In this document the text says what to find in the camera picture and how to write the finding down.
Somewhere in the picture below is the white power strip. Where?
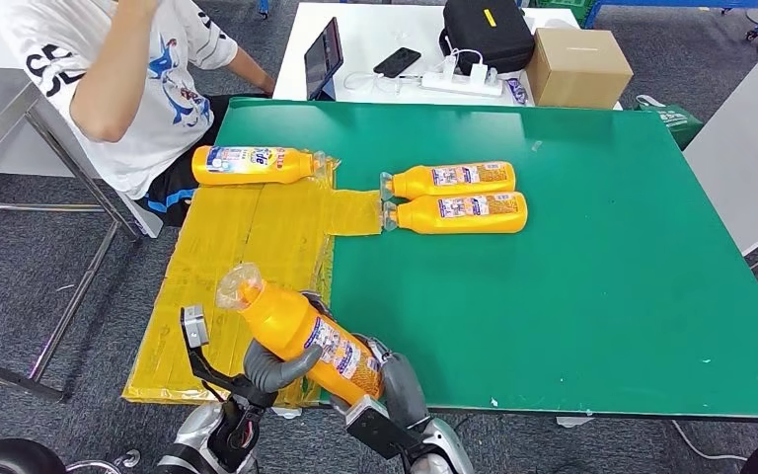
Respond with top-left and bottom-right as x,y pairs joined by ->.
419,65 -> 504,98

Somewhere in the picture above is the black tablet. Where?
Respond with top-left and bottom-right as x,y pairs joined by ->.
303,17 -> 345,102

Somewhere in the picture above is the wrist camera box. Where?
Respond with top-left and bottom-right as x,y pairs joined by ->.
181,303 -> 211,350
344,395 -> 413,459

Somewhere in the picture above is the orange detergent bottle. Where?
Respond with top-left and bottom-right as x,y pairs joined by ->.
379,161 -> 517,201
382,191 -> 529,235
215,263 -> 386,407
190,144 -> 328,187

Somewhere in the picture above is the white table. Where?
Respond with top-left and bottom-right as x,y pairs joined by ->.
271,0 -> 626,112

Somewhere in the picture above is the brown cardboard box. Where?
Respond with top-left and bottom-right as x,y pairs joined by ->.
525,27 -> 634,110

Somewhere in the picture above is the person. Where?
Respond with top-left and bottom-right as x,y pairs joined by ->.
0,0 -> 277,227

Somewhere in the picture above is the yellow taped cardboard mat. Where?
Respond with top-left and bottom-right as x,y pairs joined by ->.
122,150 -> 386,408

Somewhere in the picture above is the blue metal rack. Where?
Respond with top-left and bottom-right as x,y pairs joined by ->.
581,0 -> 758,40

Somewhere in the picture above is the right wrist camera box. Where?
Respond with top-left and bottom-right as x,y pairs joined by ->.
344,395 -> 413,459

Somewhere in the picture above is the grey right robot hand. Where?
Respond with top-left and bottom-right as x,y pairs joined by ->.
351,335 -> 431,432

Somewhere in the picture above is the green shopping bag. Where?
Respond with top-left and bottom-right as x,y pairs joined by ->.
634,94 -> 706,150

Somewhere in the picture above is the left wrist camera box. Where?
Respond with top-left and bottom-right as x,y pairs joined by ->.
181,303 -> 211,350

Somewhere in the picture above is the black zippered bag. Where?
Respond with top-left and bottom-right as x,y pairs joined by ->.
439,0 -> 537,74

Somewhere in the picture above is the black smartphone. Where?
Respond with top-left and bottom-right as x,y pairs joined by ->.
372,46 -> 422,79

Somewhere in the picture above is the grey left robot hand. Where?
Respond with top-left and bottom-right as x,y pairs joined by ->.
243,290 -> 336,410

